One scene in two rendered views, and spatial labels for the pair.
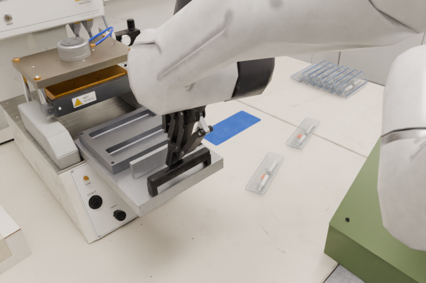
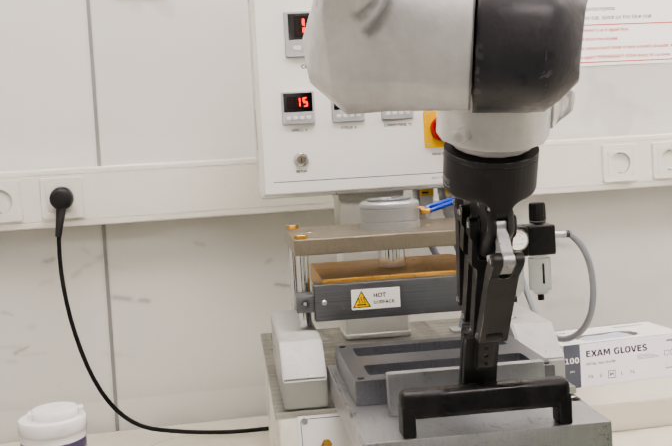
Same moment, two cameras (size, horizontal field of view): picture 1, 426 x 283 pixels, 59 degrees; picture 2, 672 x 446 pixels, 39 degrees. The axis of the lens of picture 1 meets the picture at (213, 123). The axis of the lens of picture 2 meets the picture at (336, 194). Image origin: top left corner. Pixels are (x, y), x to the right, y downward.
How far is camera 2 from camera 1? 41 cm
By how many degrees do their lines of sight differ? 43
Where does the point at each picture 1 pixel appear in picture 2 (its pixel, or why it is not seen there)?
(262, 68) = (530, 20)
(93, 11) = not seen: hidden behind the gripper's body
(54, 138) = (291, 346)
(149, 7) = (627, 228)
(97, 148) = (351, 362)
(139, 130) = (452, 355)
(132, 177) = (388, 412)
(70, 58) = (374, 225)
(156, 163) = not seen: hidden behind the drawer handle
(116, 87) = (449, 293)
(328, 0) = not seen: outside the picture
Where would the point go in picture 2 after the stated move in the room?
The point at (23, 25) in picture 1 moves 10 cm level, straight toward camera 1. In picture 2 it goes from (324, 176) to (314, 179)
